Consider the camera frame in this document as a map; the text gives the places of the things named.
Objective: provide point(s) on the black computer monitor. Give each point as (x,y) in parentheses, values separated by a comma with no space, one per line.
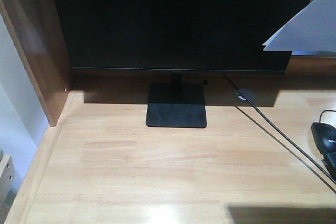
(176,36)

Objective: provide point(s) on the black computer mouse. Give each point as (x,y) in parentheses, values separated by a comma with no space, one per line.
(324,137)

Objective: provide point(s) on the grey cable grommet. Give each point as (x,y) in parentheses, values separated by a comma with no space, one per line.
(245,95)

